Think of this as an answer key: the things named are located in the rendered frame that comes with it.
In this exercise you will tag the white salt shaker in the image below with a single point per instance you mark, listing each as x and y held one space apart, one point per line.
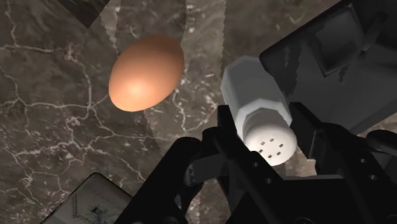
257 102

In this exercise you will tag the brown egg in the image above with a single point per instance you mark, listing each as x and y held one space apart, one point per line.
145 73

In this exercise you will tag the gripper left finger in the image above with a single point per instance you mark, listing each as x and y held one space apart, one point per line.
161 186

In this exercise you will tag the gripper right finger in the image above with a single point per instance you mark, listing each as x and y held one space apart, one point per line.
356 173

